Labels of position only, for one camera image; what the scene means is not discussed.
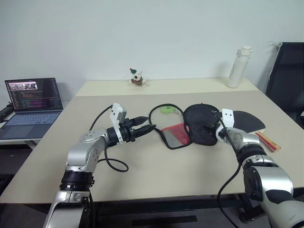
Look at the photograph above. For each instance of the black table frame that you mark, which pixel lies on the black table frame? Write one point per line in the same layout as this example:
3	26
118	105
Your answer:
166	204

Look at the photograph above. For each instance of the white plush dog toy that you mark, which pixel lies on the white plush dog toy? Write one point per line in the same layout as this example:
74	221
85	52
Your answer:
136	78

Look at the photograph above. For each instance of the black and red paddle case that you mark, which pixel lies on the black and red paddle case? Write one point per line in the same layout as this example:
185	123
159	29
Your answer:
197	118

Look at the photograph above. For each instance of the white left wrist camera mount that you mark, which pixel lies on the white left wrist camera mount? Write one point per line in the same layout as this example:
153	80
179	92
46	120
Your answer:
116	111

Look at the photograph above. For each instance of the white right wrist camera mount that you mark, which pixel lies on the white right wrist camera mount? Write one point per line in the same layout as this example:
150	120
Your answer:
228	117

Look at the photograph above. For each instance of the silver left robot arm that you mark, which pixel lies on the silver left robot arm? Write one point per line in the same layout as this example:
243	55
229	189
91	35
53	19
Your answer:
80	154

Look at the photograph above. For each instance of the white side desk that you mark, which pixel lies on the white side desk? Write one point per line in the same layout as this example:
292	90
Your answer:
14	141

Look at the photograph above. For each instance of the open grey laptop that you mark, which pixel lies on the open grey laptop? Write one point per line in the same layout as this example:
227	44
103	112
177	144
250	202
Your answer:
35	95

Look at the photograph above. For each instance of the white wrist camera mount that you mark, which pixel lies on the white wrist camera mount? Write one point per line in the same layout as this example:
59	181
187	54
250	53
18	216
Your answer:
228	117
116	111

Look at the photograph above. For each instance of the white water bottle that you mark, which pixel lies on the white water bottle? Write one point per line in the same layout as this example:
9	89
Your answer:
235	76

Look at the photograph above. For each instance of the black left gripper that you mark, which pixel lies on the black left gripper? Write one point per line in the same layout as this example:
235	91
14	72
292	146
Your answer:
128	133

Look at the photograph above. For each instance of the black office chair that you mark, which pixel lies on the black office chair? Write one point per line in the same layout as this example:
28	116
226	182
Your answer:
289	78

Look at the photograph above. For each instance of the black device beside laptop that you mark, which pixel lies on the black device beside laptop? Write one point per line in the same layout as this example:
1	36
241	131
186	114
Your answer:
6	111

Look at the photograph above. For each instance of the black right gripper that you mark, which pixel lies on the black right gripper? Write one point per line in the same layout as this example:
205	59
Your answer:
211	128

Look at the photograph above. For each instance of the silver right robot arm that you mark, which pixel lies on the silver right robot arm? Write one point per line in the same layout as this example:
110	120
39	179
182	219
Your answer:
268	180

